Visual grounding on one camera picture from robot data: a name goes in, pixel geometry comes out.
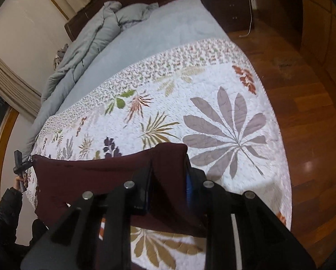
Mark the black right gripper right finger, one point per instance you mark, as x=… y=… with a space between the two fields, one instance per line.
x=211 y=204

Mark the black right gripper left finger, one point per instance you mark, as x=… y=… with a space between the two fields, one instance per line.
x=125 y=201

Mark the maroon pants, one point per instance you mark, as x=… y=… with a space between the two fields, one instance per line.
x=61 y=183

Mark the left forearm black sleeve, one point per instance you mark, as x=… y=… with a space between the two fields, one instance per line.
x=10 y=208

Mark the left hand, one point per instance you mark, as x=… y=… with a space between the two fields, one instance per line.
x=18 y=182

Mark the beige curtain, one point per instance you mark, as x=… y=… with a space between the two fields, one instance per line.
x=18 y=94

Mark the white floral quilt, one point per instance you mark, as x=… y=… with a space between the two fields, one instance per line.
x=205 y=94

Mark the grey comforter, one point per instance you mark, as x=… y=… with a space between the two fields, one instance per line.
x=102 y=29

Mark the grey bed sheet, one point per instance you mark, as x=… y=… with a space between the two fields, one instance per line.
x=177 y=23

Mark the dark wooden nightstand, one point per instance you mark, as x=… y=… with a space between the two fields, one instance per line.
x=231 y=15

